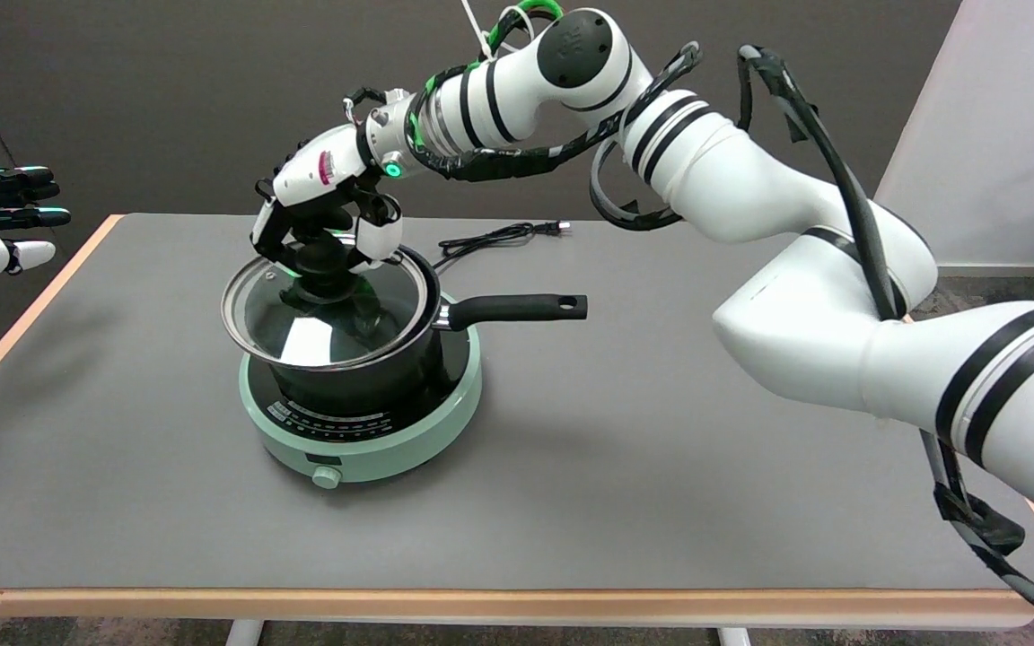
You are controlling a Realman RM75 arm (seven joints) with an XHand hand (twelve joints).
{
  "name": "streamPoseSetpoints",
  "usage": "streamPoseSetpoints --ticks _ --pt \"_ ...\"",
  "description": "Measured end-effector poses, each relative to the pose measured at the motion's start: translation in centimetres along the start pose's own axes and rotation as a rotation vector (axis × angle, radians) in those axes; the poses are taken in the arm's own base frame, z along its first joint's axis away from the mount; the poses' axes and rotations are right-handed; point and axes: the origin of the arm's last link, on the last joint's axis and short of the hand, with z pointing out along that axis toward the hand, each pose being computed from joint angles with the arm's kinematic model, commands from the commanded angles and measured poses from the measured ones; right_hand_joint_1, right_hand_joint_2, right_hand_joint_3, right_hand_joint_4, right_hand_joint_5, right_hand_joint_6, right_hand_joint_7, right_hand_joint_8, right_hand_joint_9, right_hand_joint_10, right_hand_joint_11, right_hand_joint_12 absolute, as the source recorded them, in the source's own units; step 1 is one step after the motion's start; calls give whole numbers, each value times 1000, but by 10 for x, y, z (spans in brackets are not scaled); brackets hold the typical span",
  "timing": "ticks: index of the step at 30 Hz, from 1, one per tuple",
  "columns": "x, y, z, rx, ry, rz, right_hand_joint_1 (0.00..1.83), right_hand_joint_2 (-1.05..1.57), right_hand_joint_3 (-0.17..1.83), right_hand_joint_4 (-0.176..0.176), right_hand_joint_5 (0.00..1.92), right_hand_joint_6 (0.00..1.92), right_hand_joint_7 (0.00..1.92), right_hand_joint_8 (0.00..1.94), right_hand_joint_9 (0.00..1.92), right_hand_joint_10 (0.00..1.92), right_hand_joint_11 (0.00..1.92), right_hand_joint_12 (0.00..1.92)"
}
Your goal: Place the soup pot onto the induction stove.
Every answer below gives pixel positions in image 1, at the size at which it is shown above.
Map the black robot cable harness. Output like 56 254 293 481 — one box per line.
405 0 1034 642

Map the green round induction stove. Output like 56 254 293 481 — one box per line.
238 292 484 490

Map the glass lid with black knob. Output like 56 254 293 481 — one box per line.
221 235 433 371

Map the white partition panel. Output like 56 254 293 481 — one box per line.
872 0 1034 268

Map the black soup pot with handle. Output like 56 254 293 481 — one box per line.
245 247 588 415

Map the black power cord with plug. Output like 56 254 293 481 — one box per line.
432 220 569 270

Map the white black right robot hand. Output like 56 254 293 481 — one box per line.
250 123 404 275

